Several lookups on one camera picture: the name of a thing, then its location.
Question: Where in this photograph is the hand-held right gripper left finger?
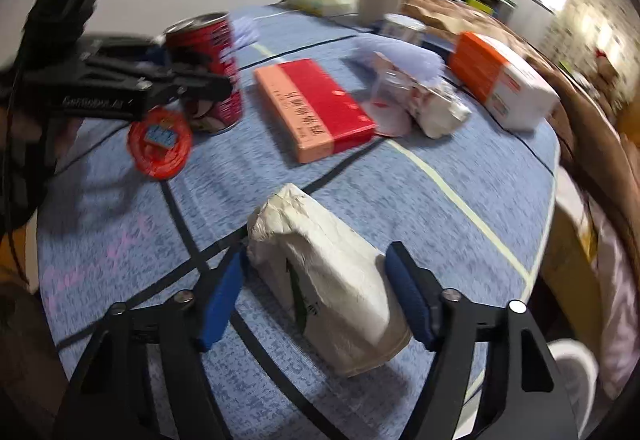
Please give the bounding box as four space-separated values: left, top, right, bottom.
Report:
57 247 251 440

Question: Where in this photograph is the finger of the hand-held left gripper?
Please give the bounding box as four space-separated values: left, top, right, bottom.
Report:
22 60 236 122
77 32 170 68

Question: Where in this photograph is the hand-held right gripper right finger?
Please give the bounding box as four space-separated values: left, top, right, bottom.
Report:
384 241 581 440

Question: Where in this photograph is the red drink can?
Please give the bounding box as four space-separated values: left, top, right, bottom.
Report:
164 12 244 135

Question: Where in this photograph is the white paper pack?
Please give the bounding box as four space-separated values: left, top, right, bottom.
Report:
247 183 413 378

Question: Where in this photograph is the red and pink box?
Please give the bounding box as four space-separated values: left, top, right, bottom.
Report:
254 59 377 164

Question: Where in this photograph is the white trash bin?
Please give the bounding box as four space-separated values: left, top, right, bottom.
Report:
547 339 601 421

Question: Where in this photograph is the clear plastic cup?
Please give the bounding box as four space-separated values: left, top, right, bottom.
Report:
367 70 426 137

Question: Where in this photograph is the red round plastic container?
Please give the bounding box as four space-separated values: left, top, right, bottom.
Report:
127 112 193 181

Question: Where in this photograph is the crumpled white wrapper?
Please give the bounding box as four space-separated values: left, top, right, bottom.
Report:
407 80 473 139

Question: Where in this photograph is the lilac quilt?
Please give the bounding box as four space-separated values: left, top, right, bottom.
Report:
555 165 640 401

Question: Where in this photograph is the pale purple plastic bag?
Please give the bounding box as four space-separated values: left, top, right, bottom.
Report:
350 35 446 83

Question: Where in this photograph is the orange and white box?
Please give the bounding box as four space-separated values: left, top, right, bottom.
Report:
448 31 560 131

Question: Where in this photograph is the silver tin can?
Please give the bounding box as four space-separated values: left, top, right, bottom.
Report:
382 13 427 52

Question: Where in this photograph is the bed with brown blanket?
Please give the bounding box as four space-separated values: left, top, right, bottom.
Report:
405 0 640 271

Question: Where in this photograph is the dotted curtain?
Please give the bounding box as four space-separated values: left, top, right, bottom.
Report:
545 0 640 86

